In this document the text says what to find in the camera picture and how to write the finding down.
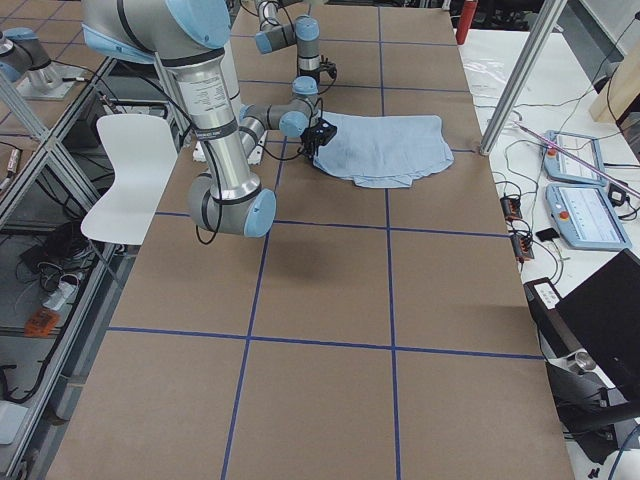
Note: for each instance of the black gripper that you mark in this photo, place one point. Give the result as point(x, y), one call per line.
point(311, 141)

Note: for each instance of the light blue button shirt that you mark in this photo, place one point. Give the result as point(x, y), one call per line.
point(384, 152)

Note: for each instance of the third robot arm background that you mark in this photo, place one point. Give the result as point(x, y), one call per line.
point(26, 63)

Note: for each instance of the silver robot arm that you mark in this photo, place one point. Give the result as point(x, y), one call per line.
point(188, 38)
point(277, 30)

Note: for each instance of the white plastic chair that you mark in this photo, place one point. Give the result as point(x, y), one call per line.
point(143, 154)

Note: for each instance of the red bottle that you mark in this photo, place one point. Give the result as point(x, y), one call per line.
point(465, 20)

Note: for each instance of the black orange adapter upper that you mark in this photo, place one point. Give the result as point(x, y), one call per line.
point(511, 208)

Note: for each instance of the black orange adapter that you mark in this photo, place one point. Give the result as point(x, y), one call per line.
point(522, 247)
point(511, 208)

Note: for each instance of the black orange adapter lower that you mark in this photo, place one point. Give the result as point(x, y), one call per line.
point(522, 247)

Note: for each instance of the upper blue teach pendant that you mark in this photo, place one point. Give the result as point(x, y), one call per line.
point(561, 168)

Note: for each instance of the blue teach pendant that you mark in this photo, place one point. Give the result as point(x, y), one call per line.
point(561, 168)
point(584, 217)

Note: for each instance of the lower blue teach pendant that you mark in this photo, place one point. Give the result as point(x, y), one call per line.
point(584, 217)

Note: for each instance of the orange box under table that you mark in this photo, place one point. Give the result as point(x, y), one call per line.
point(41, 323)

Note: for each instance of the black laptop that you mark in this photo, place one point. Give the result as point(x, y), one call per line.
point(601, 316)

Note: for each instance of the aluminium frame post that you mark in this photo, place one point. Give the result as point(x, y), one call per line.
point(536, 40)

